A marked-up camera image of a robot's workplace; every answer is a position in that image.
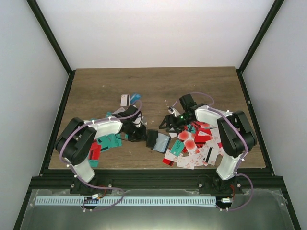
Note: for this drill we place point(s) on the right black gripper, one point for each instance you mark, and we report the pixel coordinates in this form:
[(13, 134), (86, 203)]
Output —
[(168, 119)]

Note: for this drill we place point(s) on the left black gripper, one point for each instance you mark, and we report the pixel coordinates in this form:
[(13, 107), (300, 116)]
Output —
[(142, 135)]

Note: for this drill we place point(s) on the black leather card holder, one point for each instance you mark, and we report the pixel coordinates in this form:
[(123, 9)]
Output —
[(157, 141)]

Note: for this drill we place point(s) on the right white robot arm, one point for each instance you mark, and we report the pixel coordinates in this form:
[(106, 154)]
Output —
[(234, 131)]

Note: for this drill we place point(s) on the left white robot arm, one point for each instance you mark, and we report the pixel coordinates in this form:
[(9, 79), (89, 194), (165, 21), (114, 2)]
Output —
[(79, 137)]

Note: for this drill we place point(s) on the teal VIP card right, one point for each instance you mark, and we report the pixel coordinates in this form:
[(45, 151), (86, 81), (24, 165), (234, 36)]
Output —
[(177, 148)]

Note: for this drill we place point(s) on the teal vip card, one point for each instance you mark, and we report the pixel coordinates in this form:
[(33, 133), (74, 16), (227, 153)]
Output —
[(177, 148), (109, 141)]

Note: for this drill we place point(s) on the white card magnetic stripe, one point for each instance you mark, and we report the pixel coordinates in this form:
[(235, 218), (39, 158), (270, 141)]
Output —
[(125, 100)]

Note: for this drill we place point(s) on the blue card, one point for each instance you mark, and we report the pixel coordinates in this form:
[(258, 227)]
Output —
[(134, 98)]

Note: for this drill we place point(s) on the red card front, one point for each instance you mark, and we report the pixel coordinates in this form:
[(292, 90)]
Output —
[(168, 162)]

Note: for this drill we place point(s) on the red card black stripe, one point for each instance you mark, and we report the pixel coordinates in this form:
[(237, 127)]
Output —
[(94, 152)]

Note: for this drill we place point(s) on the white striped card front right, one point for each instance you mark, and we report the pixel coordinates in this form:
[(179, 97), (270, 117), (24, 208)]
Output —
[(210, 156)]

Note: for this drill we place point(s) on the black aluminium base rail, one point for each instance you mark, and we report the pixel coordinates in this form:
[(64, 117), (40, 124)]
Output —
[(151, 179)]

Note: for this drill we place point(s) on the light blue slotted rail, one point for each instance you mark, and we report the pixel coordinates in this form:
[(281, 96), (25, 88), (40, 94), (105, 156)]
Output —
[(193, 201)]

